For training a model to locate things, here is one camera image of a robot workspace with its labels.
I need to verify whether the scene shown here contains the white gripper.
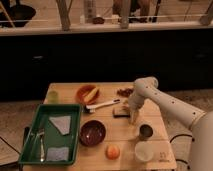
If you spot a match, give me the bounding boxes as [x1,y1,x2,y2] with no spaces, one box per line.
[128,92,144,124]

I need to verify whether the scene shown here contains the dark eraser block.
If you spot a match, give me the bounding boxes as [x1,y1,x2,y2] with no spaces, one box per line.
[112,107,130,118]

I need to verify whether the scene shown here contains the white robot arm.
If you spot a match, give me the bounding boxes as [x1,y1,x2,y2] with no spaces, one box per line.
[128,77,213,171]

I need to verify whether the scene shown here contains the purple bowl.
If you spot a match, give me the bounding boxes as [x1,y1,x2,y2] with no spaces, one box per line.
[79,120,106,147]

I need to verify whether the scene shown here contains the orange bowl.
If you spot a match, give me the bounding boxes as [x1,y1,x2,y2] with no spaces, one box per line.
[76,85,100,105]

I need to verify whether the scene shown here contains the dark metal cup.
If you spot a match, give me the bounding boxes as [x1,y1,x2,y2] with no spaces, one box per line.
[139,124,153,140]

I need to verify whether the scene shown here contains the brown grapes bunch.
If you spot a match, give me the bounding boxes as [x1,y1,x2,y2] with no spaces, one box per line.
[117,88,133,98]

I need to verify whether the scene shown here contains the white cup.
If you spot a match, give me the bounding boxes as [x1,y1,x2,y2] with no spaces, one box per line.
[134,141,154,163]

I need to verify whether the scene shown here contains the orange fruit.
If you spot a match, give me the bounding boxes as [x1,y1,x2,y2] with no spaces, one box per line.
[105,145,120,160]

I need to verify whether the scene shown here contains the yellow banana piece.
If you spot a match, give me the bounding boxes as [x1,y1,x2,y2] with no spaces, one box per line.
[84,87,99,103]

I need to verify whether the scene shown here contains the grey cloth upper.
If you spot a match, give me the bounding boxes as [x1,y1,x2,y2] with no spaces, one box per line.
[49,116,71,135]

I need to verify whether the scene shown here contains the grey cloth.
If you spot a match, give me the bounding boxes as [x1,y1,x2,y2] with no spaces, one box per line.
[46,147,69,161]
[49,116,71,135]

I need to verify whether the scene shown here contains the green translucent cup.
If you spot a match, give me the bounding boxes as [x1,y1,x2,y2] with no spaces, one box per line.
[46,91,58,104]

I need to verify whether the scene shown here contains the grey cloth lower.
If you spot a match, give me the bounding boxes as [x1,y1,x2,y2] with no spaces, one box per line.
[46,147,69,161]

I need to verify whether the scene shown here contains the green plastic tray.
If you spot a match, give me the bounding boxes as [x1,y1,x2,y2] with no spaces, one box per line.
[19,104,81,165]

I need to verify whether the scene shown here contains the metal utensil in tray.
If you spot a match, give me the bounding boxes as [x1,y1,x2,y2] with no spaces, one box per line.
[36,129,45,162]

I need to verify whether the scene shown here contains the white handled brush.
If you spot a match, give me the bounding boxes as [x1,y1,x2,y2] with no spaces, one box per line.
[83,99,121,113]

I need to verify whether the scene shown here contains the black floor cable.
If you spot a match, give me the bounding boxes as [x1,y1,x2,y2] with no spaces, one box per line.
[169,133,194,171]

